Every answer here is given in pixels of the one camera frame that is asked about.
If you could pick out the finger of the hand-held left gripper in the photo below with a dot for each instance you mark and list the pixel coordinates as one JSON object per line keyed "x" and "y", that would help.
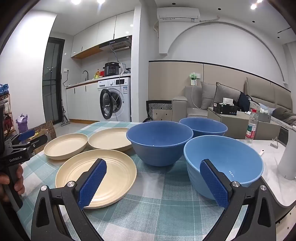
{"x": 38, "y": 141}
{"x": 26, "y": 134}

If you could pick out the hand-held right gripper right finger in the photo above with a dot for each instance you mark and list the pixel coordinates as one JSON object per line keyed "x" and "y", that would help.
{"x": 215, "y": 185}

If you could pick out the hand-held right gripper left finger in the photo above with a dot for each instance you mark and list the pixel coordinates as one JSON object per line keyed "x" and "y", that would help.
{"x": 92, "y": 183}

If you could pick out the cream plate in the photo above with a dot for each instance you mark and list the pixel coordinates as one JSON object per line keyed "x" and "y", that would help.
{"x": 115, "y": 171}
{"x": 108, "y": 139}
{"x": 64, "y": 146}

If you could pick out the light blue ribbed bowl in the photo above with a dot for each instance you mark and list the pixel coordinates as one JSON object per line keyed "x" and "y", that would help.
{"x": 231, "y": 157}

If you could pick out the dark blue bowl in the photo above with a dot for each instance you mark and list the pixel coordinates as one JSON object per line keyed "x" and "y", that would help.
{"x": 159, "y": 148}
{"x": 203, "y": 126}

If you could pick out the person's left hand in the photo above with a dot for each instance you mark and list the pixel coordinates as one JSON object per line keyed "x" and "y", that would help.
{"x": 20, "y": 183}

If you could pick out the purple bag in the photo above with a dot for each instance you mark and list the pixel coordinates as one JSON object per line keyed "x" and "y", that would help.
{"x": 22, "y": 124}

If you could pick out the brown patterned box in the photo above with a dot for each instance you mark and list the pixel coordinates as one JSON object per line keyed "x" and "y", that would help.
{"x": 48, "y": 129}

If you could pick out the wooden shoe rack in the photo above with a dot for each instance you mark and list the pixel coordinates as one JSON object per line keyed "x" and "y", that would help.
{"x": 7, "y": 109}

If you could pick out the teal checkered tablecloth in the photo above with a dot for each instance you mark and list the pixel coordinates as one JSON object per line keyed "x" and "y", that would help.
{"x": 161, "y": 204}

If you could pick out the white lower cabinets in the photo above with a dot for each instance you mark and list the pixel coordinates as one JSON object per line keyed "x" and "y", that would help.
{"x": 81, "y": 102}

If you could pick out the white cabinets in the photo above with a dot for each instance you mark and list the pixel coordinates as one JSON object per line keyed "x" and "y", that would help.
{"x": 106, "y": 30}
{"x": 81, "y": 102}

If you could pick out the black glass door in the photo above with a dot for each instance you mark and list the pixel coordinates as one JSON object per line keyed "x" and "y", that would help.
{"x": 52, "y": 81}

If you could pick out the marble side table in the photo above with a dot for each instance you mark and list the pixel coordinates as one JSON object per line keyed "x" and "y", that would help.
{"x": 270, "y": 160}

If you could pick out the beige cardboard box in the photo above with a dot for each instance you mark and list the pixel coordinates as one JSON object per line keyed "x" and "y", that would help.
{"x": 235, "y": 125}

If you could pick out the clear water bottle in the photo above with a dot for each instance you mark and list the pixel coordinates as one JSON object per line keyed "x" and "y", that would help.
{"x": 251, "y": 129}

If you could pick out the metal phone stand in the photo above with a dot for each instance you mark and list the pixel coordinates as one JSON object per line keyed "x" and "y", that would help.
{"x": 274, "y": 144}

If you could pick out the black box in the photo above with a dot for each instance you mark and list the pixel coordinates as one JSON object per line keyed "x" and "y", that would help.
{"x": 224, "y": 109}

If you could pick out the metal faucet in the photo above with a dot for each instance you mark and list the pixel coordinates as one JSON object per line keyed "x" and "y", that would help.
{"x": 87, "y": 74}

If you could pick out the grey sofa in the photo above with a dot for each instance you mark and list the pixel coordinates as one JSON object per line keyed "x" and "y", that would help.
{"x": 179, "y": 109}

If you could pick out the small white box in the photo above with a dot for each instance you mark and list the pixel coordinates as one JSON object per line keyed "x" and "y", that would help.
{"x": 227, "y": 100}

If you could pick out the white washing machine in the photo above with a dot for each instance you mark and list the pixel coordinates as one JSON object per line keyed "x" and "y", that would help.
{"x": 123, "y": 102}

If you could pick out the dark blue clothing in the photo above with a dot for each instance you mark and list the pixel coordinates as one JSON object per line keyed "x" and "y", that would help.
{"x": 244, "y": 102}

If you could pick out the grey cushion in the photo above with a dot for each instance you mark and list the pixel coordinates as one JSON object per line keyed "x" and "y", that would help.
{"x": 207, "y": 97}
{"x": 225, "y": 92}

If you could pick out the yellow bottle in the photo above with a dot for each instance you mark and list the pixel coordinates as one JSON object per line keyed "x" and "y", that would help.
{"x": 97, "y": 74}

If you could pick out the black white patterned bag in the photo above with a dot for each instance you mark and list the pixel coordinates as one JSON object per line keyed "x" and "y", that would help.
{"x": 159, "y": 106}

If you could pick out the grey blanket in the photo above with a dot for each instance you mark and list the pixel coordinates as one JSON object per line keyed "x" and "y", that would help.
{"x": 282, "y": 113}

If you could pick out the black pressure cooker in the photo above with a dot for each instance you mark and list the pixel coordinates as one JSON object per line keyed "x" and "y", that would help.
{"x": 111, "y": 69}

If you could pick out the range hood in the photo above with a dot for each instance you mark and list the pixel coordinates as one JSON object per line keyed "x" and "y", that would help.
{"x": 118, "y": 42}

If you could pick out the white upper cabinets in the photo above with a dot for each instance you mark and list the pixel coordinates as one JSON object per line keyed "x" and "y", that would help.
{"x": 106, "y": 30}

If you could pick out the white air conditioner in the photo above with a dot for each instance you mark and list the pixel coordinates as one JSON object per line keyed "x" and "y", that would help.
{"x": 178, "y": 14}

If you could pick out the wall socket with charger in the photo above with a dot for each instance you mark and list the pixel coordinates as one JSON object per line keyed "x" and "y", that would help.
{"x": 193, "y": 80}

